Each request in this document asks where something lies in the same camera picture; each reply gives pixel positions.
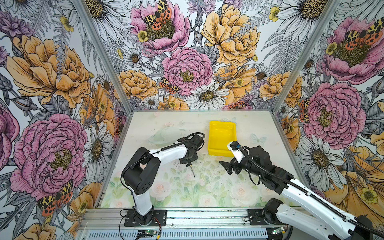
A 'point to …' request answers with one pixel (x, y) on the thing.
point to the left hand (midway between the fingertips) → (188, 162)
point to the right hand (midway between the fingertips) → (227, 159)
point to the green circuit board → (146, 233)
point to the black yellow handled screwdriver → (190, 165)
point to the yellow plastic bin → (221, 134)
